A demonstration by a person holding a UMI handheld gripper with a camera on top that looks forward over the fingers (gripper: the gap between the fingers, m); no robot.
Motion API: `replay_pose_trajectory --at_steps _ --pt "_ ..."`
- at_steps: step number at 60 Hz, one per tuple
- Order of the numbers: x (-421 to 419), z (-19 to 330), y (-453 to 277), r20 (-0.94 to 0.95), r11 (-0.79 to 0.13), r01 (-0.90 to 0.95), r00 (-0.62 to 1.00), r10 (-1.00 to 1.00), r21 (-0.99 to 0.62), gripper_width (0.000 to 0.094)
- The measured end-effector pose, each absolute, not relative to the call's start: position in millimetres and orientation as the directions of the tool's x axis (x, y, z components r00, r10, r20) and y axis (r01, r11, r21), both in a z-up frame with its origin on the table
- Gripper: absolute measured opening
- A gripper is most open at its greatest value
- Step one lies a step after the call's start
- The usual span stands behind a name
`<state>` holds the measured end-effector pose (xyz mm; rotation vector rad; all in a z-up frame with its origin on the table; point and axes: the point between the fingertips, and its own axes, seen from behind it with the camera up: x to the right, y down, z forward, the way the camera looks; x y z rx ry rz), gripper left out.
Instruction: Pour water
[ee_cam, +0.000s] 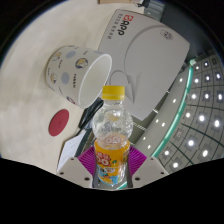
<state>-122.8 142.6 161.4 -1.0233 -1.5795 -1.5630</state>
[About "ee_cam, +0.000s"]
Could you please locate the flat round red coaster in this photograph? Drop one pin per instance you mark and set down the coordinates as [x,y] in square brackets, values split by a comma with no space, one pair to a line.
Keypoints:
[59,122]

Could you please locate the white printed paper sheet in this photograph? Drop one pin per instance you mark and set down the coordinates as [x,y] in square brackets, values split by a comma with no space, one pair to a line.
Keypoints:
[70,148]

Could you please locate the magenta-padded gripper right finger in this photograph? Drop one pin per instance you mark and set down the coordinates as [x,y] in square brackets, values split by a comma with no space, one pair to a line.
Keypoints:
[146,170]

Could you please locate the white printed cup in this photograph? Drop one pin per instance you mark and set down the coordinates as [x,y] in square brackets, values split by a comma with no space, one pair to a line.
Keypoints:
[71,71]

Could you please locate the yellow-capped clear drink bottle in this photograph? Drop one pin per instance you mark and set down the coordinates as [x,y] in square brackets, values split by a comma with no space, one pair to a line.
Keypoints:
[111,133]

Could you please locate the white copy paper box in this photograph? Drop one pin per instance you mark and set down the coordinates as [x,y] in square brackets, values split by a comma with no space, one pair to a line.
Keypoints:
[150,56]

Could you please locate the black pouch with keys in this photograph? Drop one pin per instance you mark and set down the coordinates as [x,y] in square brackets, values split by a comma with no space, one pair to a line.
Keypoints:
[144,3]

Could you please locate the ceiling lights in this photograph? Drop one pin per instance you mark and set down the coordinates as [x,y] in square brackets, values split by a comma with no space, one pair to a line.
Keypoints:
[201,117]

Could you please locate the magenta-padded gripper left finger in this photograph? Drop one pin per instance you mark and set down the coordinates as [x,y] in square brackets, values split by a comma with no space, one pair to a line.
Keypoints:
[78,168]

